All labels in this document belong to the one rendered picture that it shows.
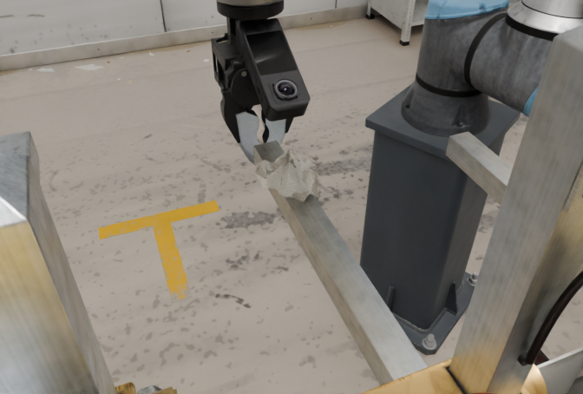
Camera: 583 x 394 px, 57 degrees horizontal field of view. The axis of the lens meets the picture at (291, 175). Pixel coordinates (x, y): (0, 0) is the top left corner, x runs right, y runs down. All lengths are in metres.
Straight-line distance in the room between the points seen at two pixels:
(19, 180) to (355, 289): 0.34
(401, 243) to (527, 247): 1.05
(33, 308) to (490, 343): 0.27
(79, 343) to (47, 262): 0.04
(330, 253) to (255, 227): 1.29
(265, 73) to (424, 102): 0.65
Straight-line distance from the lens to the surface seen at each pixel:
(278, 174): 0.57
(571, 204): 0.28
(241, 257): 1.69
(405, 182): 1.23
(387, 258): 1.41
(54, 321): 0.19
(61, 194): 2.08
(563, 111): 0.27
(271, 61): 0.56
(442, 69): 1.12
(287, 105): 0.53
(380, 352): 0.44
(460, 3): 1.07
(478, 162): 0.68
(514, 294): 0.33
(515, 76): 1.00
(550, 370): 0.56
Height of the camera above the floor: 1.22
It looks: 38 degrees down
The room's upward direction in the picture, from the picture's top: straight up
